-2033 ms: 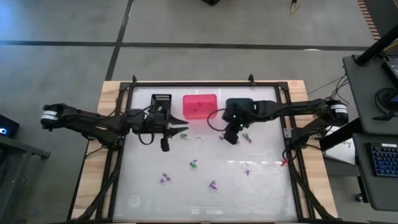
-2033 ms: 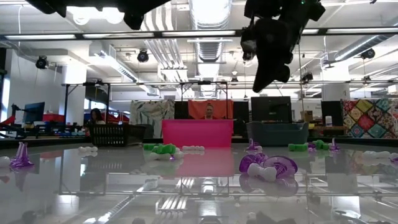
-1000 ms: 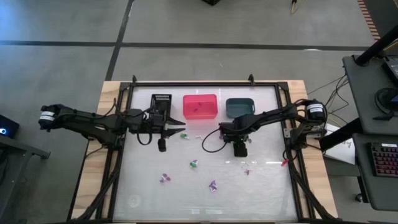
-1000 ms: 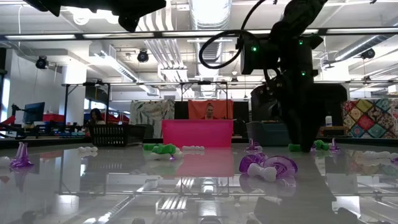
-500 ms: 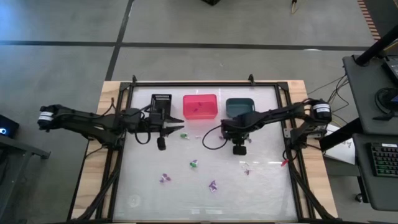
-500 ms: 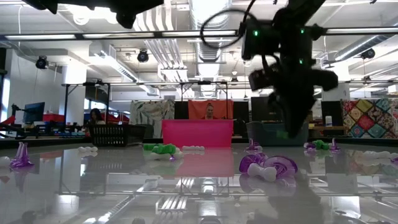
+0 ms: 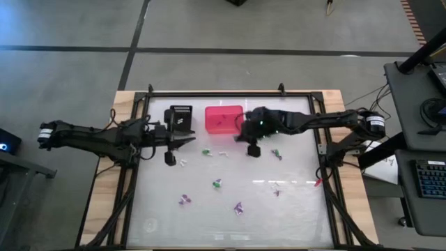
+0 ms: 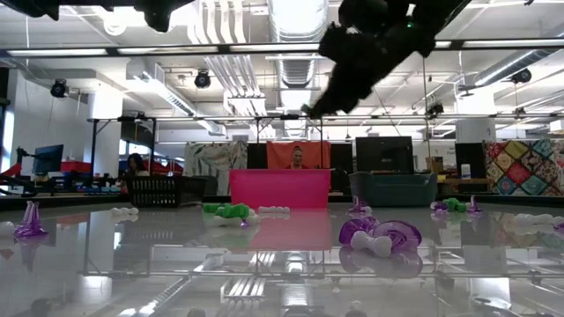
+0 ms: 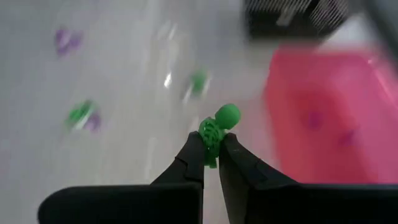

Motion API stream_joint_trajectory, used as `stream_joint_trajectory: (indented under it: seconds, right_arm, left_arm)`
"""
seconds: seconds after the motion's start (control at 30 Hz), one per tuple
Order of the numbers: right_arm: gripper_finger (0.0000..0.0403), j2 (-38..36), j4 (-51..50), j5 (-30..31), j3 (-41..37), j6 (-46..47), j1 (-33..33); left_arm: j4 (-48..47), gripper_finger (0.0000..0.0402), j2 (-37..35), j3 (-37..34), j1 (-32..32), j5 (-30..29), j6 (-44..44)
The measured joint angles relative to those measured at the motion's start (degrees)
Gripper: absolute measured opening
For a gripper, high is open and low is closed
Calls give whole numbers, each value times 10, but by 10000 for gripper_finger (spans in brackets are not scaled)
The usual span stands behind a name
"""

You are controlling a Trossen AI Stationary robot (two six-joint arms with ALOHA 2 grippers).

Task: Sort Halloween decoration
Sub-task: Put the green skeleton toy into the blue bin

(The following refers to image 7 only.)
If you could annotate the black box blue light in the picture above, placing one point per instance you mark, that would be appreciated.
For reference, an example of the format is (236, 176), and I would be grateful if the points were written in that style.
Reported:
(8, 141)

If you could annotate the backlit black keyboard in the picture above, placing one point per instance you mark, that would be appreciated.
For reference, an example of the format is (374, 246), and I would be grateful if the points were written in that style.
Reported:
(432, 179)

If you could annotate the grey keyboard tray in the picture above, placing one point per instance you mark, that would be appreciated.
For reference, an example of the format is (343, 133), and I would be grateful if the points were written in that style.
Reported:
(428, 216)

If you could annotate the grey desk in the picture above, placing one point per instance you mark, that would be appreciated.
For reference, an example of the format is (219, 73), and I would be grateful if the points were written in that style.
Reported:
(407, 104)

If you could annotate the black metal table frame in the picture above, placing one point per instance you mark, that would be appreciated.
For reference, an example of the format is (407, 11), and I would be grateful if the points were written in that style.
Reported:
(228, 94)

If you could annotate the white paper sheet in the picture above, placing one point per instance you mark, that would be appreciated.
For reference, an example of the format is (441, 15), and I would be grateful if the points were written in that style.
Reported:
(383, 169)

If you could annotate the pink plastic bin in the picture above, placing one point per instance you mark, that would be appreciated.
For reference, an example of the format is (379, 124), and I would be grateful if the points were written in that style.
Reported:
(223, 116)

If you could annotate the black mesh basket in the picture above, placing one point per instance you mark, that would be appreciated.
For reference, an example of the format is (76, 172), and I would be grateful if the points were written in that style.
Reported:
(184, 113)

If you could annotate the black headphones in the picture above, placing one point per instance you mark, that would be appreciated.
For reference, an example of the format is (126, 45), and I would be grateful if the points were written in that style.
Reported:
(423, 113)

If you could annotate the black object base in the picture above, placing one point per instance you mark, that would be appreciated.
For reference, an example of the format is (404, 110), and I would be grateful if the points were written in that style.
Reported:
(237, 2)

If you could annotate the dark mat orange striped edge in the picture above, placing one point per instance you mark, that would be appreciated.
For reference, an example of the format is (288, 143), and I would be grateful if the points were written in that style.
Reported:
(430, 14)

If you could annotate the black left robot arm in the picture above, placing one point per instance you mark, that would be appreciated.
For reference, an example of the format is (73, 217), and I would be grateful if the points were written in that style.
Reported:
(87, 139)

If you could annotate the grey side table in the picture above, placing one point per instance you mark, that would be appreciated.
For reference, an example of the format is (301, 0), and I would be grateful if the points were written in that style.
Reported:
(14, 164)

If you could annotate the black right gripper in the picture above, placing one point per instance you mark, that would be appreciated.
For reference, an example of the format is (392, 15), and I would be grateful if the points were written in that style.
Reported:
(258, 132)

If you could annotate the green plastic toy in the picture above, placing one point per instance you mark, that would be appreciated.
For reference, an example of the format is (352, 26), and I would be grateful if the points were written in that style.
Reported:
(216, 183)
(276, 153)
(206, 152)

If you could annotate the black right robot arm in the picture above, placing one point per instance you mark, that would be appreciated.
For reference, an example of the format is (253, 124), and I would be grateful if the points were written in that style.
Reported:
(313, 122)

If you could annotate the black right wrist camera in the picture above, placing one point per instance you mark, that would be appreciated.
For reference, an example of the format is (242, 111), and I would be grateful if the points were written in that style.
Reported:
(262, 122)

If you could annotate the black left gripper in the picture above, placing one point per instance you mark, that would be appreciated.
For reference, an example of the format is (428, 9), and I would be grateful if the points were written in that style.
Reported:
(163, 137)

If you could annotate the black stand pole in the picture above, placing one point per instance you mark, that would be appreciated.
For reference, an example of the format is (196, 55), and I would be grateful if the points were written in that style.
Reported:
(421, 52)

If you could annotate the desk caster wheel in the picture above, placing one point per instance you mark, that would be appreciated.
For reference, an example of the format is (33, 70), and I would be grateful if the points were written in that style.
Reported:
(403, 221)

